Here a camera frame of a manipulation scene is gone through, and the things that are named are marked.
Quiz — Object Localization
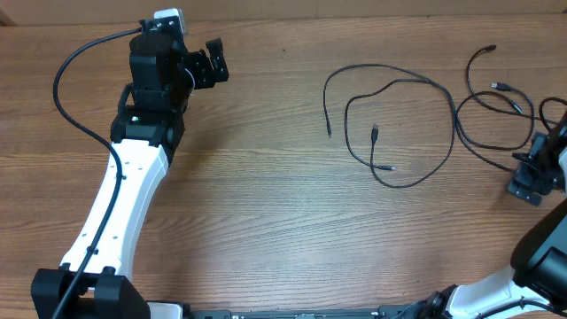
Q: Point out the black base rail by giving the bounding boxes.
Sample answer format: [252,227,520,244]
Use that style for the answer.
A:
[145,290,504,319]

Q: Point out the left camera black cable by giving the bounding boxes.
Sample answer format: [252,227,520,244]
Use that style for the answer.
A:
[51,27,144,319]

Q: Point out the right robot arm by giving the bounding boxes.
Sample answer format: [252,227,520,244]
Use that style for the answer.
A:
[413,117,566,318]

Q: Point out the right camera black cable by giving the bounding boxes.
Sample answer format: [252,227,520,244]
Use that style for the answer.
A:
[476,96,567,319]

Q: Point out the camera black cable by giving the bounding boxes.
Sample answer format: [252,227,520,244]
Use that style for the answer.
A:
[476,96,567,319]
[51,27,144,319]

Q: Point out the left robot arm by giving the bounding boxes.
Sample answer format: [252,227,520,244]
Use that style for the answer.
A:
[30,27,229,318]

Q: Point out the black USB-C cable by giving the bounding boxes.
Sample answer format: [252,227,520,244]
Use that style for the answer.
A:
[322,63,457,190]

